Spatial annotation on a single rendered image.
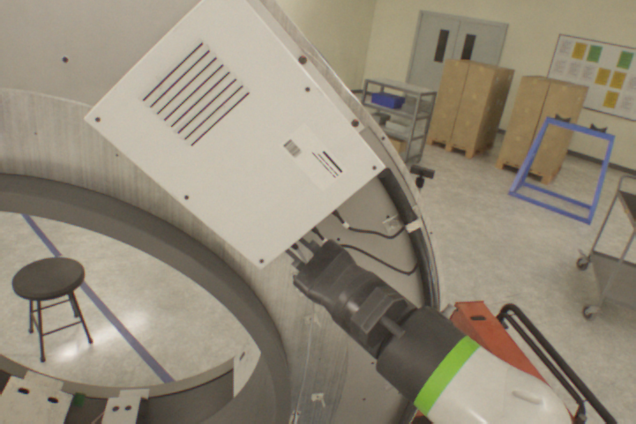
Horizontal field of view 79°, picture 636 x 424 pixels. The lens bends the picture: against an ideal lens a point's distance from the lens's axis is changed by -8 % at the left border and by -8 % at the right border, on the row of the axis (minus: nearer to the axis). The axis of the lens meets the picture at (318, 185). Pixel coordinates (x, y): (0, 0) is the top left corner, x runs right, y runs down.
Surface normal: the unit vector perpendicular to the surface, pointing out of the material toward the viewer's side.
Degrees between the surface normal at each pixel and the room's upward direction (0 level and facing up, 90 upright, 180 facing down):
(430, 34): 90
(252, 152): 90
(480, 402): 45
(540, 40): 90
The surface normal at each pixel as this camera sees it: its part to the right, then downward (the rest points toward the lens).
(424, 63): -0.63, 0.22
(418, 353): -0.37, -0.43
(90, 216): 0.18, 0.41
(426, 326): 0.09, -0.81
